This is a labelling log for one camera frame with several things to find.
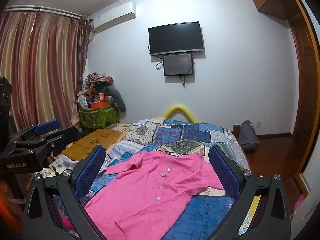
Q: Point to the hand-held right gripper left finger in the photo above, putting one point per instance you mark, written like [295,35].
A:
[90,171]

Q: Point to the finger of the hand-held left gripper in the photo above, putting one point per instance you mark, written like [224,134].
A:
[47,126]
[67,136]

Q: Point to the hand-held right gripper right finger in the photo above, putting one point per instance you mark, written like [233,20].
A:
[224,173]

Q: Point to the pink knitted sweater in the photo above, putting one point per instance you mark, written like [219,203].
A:
[150,200]

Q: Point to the grey striped bedsheet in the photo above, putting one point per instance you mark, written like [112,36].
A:
[241,155]

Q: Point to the white printed sheet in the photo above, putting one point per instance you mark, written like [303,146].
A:
[60,166]

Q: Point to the mustard floral mat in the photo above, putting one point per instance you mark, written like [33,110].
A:
[100,137]

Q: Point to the green patterned bag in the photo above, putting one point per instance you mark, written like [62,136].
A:
[100,117]

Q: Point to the grey backpack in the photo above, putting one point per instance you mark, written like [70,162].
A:
[248,136]

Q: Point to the orange box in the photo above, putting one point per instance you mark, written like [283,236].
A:
[100,105]

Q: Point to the pink striped curtain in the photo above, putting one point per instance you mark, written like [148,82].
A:
[40,75]

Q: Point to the floral cloth pile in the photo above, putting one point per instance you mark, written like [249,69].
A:
[96,81]

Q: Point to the blue patchwork blanket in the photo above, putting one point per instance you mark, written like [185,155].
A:
[175,135]

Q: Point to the yellow foam tube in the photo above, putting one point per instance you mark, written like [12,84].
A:
[178,108]

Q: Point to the pink cloth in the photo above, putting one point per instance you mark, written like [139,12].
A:
[298,201]

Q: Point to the small black monitor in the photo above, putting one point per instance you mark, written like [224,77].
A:
[178,65]

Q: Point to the wooden door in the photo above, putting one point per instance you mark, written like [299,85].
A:
[303,80]

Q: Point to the white air conditioner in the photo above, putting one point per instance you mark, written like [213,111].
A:
[113,16]

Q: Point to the large black television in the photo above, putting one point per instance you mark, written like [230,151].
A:
[176,38]

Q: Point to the white wall socket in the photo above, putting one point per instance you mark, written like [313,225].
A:
[258,124]

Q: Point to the white curtain rail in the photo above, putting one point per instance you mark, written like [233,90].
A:
[50,11]

